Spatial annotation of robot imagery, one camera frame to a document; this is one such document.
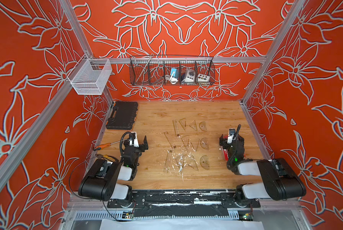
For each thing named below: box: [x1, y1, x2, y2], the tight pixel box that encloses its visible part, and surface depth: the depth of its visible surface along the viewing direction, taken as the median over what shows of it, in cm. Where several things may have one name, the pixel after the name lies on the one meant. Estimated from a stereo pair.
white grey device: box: [183, 68, 196, 83], surface depth 93 cm
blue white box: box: [170, 68, 179, 79], surface depth 85 cm
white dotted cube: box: [197, 73, 210, 82], surface depth 96 cm
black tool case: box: [105, 101, 139, 130], surface depth 106 cm
